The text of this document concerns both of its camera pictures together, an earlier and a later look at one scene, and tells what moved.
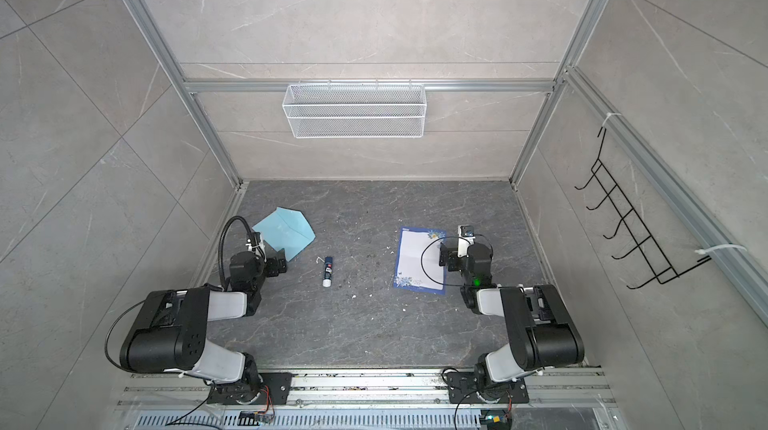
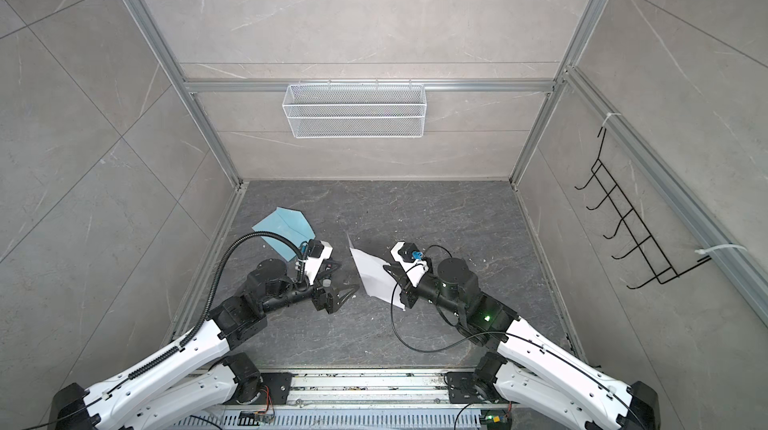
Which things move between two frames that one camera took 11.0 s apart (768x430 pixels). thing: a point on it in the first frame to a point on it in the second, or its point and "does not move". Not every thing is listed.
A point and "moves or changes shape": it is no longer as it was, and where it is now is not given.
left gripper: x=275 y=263 to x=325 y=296
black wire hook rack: x=629 y=222 does not move
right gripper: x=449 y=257 to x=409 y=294
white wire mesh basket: x=359 y=110 does not move
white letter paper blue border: x=417 y=261 moves or changes shape
